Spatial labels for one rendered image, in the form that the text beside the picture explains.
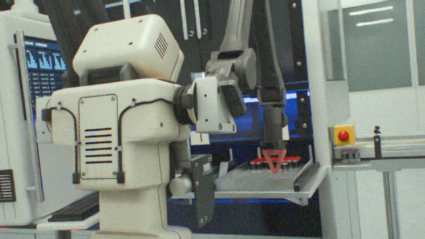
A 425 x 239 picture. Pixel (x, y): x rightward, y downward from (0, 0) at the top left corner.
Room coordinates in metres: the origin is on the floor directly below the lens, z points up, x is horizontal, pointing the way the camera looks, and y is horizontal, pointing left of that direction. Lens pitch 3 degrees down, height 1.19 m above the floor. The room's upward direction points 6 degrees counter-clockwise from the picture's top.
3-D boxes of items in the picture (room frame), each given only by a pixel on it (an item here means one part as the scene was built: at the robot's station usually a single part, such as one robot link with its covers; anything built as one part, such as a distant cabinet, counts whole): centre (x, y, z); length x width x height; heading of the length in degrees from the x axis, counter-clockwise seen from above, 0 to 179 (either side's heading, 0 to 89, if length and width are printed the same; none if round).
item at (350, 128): (1.62, -0.49, 1.00); 0.08 x 0.07 x 0.07; 158
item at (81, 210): (1.68, 0.50, 0.82); 0.40 x 0.14 x 0.02; 165
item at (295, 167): (1.61, -0.21, 0.90); 0.18 x 0.02 x 0.05; 67
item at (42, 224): (1.69, 0.54, 0.79); 0.45 x 0.28 x 0.03; 165
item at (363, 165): (1.66, -0.52, 0.87); 0.14 x 0.13 x 0.02; 158
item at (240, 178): (1.51, -0.17, 0.90); 0.34 x 0.26 x 0.04; 157
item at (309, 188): (1.61, -0.03, 0.87); 0.70 x 0.48 x 0.02; 68
